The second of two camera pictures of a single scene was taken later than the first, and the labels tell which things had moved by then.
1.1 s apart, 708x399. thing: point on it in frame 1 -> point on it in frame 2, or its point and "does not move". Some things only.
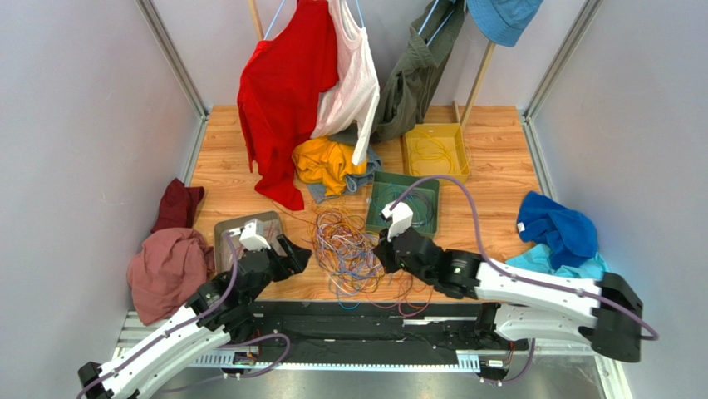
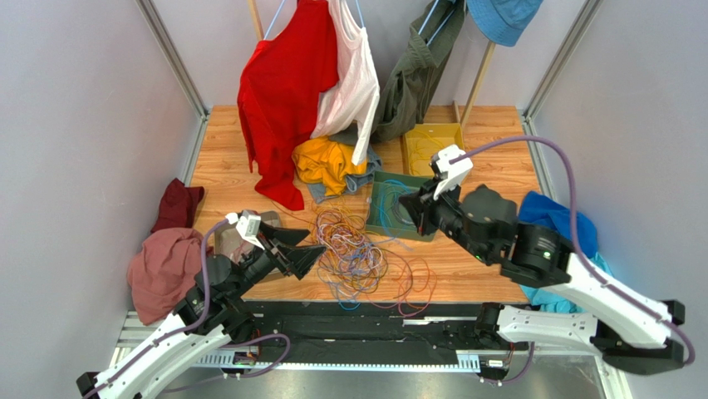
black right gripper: x=395 y=253 -> x=428 y=205
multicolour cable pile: x=345 y=248 does not move
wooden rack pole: x=462 y=120 does not move
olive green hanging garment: x=405 y=94 does not move
